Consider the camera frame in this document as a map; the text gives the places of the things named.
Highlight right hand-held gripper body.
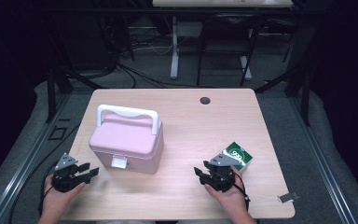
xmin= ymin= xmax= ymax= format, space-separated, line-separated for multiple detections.
xmin=204 ymin=152 xmax=241 ymax=193

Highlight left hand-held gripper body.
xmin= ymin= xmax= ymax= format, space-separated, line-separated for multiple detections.
xmin=51 ymin=152 xmax=87 ymax=193

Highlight pink storage box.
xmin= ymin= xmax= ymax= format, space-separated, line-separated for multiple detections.
xmin=89 ymin=104 xmax=165 ymax=175

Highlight person's left hand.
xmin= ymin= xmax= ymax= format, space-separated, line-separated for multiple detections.
xmin=41 ymin=175 xmax=87 ymax=216

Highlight person's right hand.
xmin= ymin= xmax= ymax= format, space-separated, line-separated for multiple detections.
xmin=204 ymin=167 xmax=249 ymax=216

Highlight grey tape strip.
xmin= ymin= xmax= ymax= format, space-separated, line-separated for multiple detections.
xmin=277 ymin=191 xmax=301 ymax=203

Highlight white-legged desk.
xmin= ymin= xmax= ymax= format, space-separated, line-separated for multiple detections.
xmin=152 ymin=0 xmax=294 ymax=80

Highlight black stool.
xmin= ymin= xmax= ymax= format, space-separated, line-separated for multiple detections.
xmin=196 ymin=13 xmax=264 ymax=88

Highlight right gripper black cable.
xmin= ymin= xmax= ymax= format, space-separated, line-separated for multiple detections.
xmin=234 ymin=172 xmax=252 ymax=213

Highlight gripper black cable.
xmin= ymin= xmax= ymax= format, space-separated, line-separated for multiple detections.
xmin=234 ymin=172 xmax=252 ymax=213
xmin=37 ymin=172 xmax=57 ymax=217

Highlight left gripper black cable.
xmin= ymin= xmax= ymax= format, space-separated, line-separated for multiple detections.
xmin=37 ymin=172 xmax=57 ymax=217

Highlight metal floor rail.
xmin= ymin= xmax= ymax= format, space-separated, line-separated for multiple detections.
xmin=288 ymin=96 xmax=358 ymax=224
xmin=0 ymin=92 xmax=73 ymax=224

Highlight black frame post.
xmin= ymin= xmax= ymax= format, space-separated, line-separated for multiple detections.
xmin=45 ymin=66 xmax=59 ymax=124

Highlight black floor cables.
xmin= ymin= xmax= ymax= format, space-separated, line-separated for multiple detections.
xmin=117 ymin=62 xmax=200 ymax=90

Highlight white floor cable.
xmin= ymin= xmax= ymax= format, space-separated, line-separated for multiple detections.
xmin=132 ymin=42 xmax=173 ymax=56

